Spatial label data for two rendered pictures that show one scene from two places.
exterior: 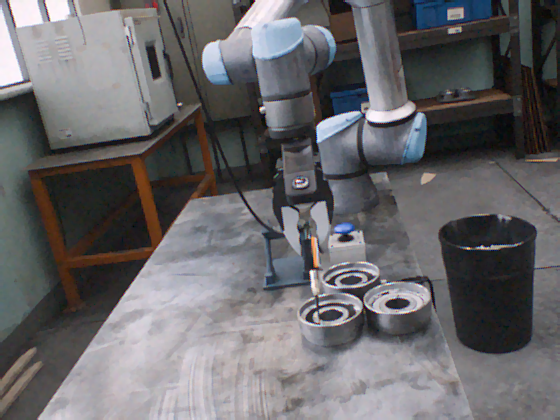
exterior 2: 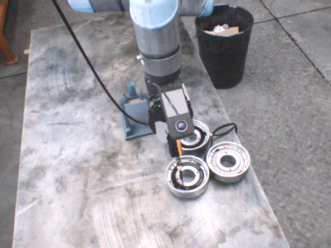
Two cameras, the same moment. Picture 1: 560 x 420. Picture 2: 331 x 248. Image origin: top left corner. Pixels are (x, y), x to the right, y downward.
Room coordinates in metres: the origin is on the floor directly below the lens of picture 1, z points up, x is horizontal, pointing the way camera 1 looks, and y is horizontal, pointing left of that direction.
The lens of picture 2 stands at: (0.42, 0.09, 1.54)
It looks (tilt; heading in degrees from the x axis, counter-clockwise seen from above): 48 degrees down; 347
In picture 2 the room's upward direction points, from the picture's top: 9 degrees counter-clockwise
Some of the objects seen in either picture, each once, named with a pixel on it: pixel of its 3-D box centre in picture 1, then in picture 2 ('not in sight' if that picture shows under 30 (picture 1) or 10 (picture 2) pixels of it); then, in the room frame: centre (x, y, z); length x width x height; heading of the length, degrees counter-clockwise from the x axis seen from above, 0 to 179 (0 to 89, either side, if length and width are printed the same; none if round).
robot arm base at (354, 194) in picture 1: (347, 185); not in sight; (1.46, -0.16, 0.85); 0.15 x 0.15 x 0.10
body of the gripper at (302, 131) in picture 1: (297, 161); (164, 87); (0.92, -0.03, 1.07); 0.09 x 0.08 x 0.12; 174
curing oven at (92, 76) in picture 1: (112, 77); not in sight; (3.39, 0.82, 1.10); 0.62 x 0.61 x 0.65; 173
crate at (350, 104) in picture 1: (366, 99); not in sight; (4.54, -0.75, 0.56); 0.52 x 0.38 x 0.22; 80
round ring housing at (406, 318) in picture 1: (398, 308); (227, 163); (0.85, -0.15, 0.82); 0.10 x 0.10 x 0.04
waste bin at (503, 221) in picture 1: (489, 283); (223, 49); (2.00, -0.70, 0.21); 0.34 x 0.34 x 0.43
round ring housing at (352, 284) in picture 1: (351, 284); (190, 138); (0.96, -0.09, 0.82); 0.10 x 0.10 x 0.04
